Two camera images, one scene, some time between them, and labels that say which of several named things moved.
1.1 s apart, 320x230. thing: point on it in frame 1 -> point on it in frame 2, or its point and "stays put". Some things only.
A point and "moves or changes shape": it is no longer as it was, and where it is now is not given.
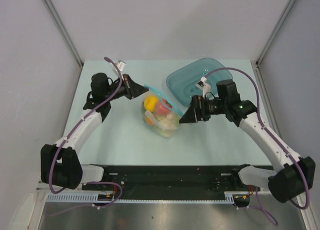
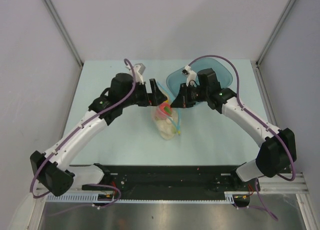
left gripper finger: [135, 86] -> [157, 96]
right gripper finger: [191, 115] -> [180, 100]
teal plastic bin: [181, 83] stays put
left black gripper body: [122, 92] -> [136, 97]
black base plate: [168, 179] stays put
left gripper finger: [136, 89] -> [145, 100]
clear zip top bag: [160, 114] moves or changes shape
